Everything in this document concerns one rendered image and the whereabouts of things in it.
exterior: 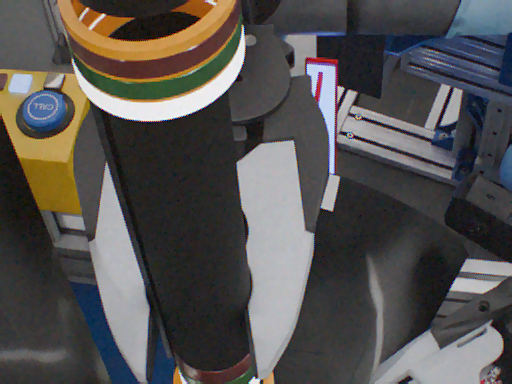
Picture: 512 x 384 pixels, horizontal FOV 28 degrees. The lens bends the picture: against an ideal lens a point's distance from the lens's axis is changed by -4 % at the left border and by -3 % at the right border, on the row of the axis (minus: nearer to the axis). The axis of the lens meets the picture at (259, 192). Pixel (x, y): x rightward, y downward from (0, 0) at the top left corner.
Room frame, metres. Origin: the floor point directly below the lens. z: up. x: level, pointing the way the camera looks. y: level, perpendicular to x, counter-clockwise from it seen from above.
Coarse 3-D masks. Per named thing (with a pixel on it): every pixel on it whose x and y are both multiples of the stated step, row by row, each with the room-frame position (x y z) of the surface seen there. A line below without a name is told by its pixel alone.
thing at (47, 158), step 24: (0, 72) 0.64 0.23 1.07; (24, 72) 0.64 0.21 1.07; (48, 72) 0.63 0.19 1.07; (0, 96) 0.61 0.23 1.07; (24, 96) 0.61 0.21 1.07; (72, 96) 0.60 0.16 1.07; (24, 120) 0.58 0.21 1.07; (72, 120) 0.57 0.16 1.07; (24, 144) 0.55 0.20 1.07; (48, 144) 0.55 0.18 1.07; (72, 144) 0.55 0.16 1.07; (24, 168) 0.54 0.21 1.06; (48, 168) 0.53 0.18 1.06; (72, 168) 0.53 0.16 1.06; (48, 192) 0.53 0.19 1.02; (72, 192) 0.53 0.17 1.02
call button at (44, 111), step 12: (36, 96) 0.60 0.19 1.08; (48, 96) 0.59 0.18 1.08; (60, 96) 0.59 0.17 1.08; (24, 108) 0.58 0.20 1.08; (36, 108) 0.58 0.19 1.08; (48, 108) 0.58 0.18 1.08; (60, 108) 0.58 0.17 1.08; (36, 120) 0.57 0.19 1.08; (48, 120) 0.57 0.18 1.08; (60, 120) 0.57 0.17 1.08
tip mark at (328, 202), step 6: (330, 174) 0.42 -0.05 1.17; (330, 180) 0.42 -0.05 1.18; (336, 180) 0.42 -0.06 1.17; (330, 186) 0.41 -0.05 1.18; (336, 186) 0.41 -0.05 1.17; (330, 192) 0.41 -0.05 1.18; (336, 192) 0.41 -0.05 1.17; (324, 198) 0.40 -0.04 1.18; (330, 198) 0.40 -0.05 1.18; (324, 204) 0.40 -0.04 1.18; (330, 204) 0.40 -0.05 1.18; (330, 210) 0.39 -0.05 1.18
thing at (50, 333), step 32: (0, 128) 0.30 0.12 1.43; (0, 160) 0.28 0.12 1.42; (0, 192) 0.27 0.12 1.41; (0, 224) 0.26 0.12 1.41; (32, 224) 0.26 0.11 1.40; (0, 256) 0.25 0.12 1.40; (32, 256) 0.25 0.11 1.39; (0, 288) 0.23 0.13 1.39; (32, 288) 0.24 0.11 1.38; (64, 288) 0.24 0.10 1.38; (0, 320) 0.22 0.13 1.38; (32, 320) 0.22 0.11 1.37; (64, 320) 0.23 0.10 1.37; (0, 352) 0.21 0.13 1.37; (32, 352) 0.21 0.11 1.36; (64, 352) 0.21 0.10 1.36; (96, 352) 0.22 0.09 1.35
